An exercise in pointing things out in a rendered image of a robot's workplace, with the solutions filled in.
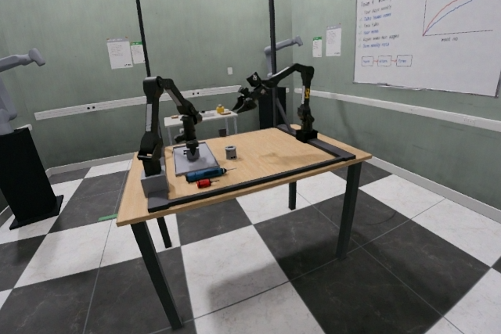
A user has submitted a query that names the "red screwdriver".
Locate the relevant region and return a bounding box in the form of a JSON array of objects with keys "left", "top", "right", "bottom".
[{"left": 196, "top": 178, "right": 218, "bottom": 188}]

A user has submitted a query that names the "blue electric screwdriver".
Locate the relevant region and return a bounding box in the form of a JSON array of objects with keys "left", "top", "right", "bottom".
[{"left": 186, "top": 167, "right": 230, "bottom": 182}]

